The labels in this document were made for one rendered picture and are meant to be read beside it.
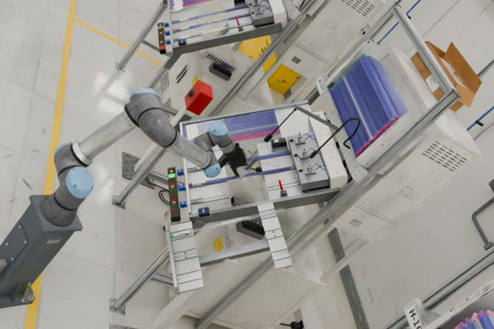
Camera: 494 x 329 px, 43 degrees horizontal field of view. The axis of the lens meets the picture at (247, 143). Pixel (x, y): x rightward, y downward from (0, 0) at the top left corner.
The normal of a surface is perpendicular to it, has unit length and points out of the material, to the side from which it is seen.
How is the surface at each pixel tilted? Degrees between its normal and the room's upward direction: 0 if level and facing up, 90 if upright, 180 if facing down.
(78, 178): 7
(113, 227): 0
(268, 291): 90
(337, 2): 90
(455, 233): 90
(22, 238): 90
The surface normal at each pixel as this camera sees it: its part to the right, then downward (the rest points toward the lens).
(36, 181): 0.60, -0.66
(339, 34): 0.15, 0.66
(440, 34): -0.79, -0.38
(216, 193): -0.11, -0.73
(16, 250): -0.64, -0.05
